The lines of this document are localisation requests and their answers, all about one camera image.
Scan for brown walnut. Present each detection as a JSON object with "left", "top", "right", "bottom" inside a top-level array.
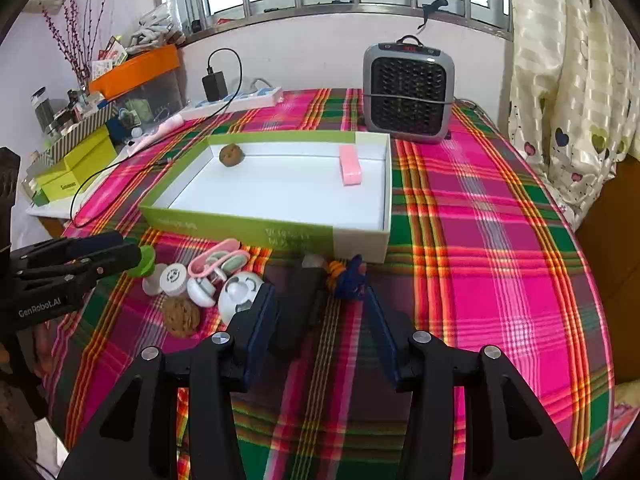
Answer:
[
  {"left": 219, "top": 143, "right": 246, "bottom": 167},
  {"left": 162, "top": 297, "right": 201, "bottom": 339}
]

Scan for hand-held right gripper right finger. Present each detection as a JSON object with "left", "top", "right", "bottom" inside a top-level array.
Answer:
[{"left": 362, "top": 286, "right": 583, "bottom": 480}]

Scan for clear bin with orange lid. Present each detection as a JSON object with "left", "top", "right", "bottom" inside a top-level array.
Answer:
[{"left": 88, "top": 43, "right": 182, "bottom": 127}]

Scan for red berry branches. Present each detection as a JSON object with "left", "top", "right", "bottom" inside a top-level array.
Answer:
[{"left": 41, "top": 0, "right": 123, "bottom": 92}]

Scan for glass jar with dark lid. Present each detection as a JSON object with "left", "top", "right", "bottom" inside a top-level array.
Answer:
[{"left": 31, "top": 87, "right": 54, "bottom": 131}]

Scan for bag of white gloves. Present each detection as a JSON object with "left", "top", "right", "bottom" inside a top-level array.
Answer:
[{"left": 127, "top": 0, "right": 186, "bottom": 54}]

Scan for black charger cable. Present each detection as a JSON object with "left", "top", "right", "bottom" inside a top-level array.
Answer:
[{"left": 70, "top": 48, "right": 244, "bottom": 229}]

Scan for metal window grille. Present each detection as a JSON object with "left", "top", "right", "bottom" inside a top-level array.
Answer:
[{"left": 150, "top": 0, "right": 516, "bottom": 43}]

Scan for black charger adapter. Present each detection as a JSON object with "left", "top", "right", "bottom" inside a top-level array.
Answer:
[{"left": 201, "top": 72, "right": 227, "bottom": 102}]

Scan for grey portable heater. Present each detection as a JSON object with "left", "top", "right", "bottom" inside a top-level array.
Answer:
[{"left": 362, "top": 35, "right": 456, "bottom": 145}]

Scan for brown wooden furniture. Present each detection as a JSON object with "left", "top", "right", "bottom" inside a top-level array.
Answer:
[{"left": 574, "top": 159, "right": 640, "bottom": 387}]

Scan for pink plaid tablecloth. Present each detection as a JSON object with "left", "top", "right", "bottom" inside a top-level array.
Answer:
[{"left": 40, "top": 87, "right": 617, "bottom": 480}]

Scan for pink and white tube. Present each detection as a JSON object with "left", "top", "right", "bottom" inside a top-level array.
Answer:
[{"left": 127, "top": 113, "right": 184, "bottom": 154}]

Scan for heart print curtain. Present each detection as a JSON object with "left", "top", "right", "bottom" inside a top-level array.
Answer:
[{"left": 507, "top": 0, "right": 640, "bottom": 232}]

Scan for white and blue power strip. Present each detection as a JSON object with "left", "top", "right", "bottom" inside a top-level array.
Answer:
[{"left": 180, "top": 86, "right": 284, "bottom": 121}]

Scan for white round printed cap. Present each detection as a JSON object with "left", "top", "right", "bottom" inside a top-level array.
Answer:
[{"left": 159, "top": 262, "right": 190, "bottom": 296}]

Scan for large white round case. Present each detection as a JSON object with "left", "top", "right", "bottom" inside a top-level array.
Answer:
[{"left": 218, "top": 272, "right": 264, "bottom": 327}]

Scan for striped cardboard box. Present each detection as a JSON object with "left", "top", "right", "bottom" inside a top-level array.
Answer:
[{"left": 49, "top": 104, "right": 122, "bottom": 162}]

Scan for small blue picture box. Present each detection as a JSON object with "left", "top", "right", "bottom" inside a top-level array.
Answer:
[{"left": 107, "top": 109, "right": 141, "bottom": 141}]

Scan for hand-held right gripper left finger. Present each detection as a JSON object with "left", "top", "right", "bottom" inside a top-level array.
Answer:
[{"left": 57, "top": 282, "right": 281, "bottom": 480}]

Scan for pink and green cable winder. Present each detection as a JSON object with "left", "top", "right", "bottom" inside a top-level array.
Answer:
[{"left": 188, "top": 239, "right": 250, "bottom": 279}]

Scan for printed paper packets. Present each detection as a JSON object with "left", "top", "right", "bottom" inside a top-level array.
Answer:
[{"left": 89, "top": 36, "right": 127, "bottom": 82}]

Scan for pink eraser block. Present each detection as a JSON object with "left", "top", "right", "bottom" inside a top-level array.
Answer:
[{"left": 339, "top": 144, "right": 364, "bottom": 187}]

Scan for green and white cardboard box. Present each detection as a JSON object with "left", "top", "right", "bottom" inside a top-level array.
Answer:
[{"left": 139, "top": 130, "right": 392, "bottom": 264}]

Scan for black rectangular block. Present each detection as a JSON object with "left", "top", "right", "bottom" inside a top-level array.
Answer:
[{"left": 272, "top": 256, "right": 327, "bottom": 357}]

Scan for green round lid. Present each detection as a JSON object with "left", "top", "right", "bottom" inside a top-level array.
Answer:
[{"left": 127, "top": 245, "right": 157, "bottom": 279}]

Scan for blue and orange toy figure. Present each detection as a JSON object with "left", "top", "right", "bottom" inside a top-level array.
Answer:
[{"left": 324, "top": 254, "right": 369, "bottom": 304}]

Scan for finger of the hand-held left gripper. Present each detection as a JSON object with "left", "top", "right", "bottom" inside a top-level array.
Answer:
[
  {"left": 10, "top": 231, "right": 126, "bottom": 262},
  {"left": 15, "top": 244, "right": 142, "bottom": 286}
]

